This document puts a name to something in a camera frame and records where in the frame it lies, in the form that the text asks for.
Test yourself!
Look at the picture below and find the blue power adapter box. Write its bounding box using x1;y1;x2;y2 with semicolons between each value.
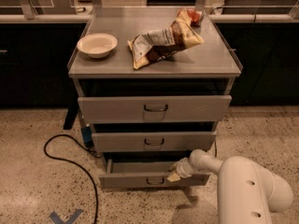
81;126;93;148

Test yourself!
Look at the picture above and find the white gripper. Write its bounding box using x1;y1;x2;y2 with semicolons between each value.
167;158;196;182

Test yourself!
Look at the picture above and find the grey bottom drawer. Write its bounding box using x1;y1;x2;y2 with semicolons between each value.
99;159;209;189

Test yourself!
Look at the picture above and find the black cable left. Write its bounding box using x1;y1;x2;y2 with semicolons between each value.
43;133;101;224

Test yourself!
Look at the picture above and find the crumpled chip bag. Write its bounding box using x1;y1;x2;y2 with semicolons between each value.
128;18;204;70

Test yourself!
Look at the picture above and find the blue tape cross marker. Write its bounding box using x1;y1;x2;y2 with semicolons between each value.
49;208;84;224

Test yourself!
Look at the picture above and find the grey middle drawer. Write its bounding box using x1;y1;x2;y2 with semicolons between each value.
93;132;216;152

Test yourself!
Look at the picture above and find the white ceramic bowl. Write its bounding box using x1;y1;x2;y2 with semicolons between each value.
77;34;118;59

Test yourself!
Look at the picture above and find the red snack bag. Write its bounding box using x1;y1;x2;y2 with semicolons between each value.
177;8;204;27

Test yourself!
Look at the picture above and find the dark counter right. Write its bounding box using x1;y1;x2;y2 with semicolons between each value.
215;21;299;105

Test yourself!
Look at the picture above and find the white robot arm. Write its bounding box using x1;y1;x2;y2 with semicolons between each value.
167;149;293;224

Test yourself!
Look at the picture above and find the dark counter left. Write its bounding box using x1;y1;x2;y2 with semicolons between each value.
0;22;86;108

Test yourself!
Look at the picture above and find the grey drawer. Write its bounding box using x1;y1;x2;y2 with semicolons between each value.
93;132;216;152
78;95;232;124
99;159;209;189

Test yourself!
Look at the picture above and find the dark counter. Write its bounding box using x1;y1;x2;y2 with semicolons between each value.
215;21;299;105
0;22;86;108

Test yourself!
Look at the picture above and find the grey metal drawer cabinet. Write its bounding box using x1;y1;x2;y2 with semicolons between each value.
66;6;244;173

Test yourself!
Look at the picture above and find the grey top drawer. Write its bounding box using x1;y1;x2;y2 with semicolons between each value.
78;95;232;124

